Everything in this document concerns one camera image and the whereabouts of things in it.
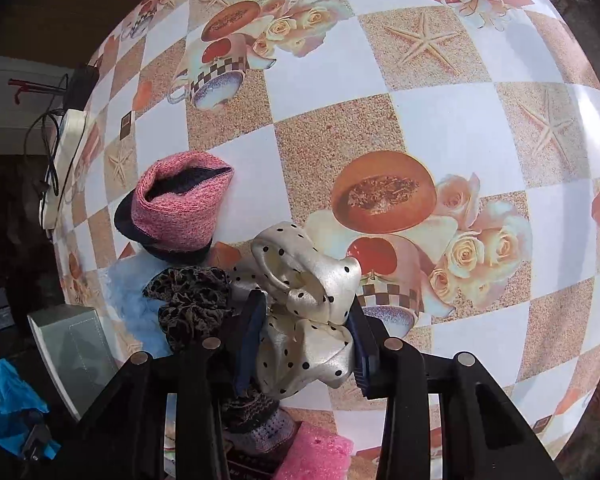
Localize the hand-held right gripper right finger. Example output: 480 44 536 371
346 302 564 480

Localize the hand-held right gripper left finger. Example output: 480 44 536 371
45 287 269 480

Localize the white polka dot scrunchie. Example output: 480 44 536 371
228 221 377 401

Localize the striped purple knitted hat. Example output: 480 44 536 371
222 387 302 462

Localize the light blue tulle puff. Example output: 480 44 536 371
102 260 170 352

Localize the grey cardboard box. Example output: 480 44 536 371
26 304 122 423

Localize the leopard print scrunchie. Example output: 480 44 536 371
142 266 237 356

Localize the pink foam sheet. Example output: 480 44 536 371
275 422 354 480

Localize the pink knitted hat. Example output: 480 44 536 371
114 151 235 264

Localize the white power strip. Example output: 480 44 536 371
39 109 94 231

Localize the printed checkered tablecloth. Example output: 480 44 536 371
55 0 600 480

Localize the blue plastic bag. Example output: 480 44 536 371
0 359 62 462

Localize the black power adapter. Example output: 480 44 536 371
67 64 100 111

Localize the red broom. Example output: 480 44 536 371
7 77 72 105

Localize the black power cable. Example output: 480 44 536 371
22 107 70 241

